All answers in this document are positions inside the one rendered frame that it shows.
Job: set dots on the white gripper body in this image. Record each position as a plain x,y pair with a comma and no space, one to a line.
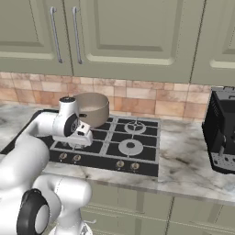
80,139

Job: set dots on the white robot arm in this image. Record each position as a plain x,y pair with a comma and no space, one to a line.
21,165

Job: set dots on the brass hob knob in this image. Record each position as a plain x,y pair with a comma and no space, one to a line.
120,164
76,158
134,166
63,156

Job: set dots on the beige saucepan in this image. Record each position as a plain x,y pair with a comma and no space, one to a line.
97,112

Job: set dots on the black gas hob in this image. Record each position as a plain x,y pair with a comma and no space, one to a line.
143,159

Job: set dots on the green base cupboard door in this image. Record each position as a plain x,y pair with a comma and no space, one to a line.
131,211
202,218

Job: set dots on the black coffee machine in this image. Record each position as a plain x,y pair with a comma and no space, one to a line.
221,134

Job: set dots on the green wall cupboard door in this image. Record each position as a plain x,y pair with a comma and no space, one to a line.
131,33
218,39
27,33

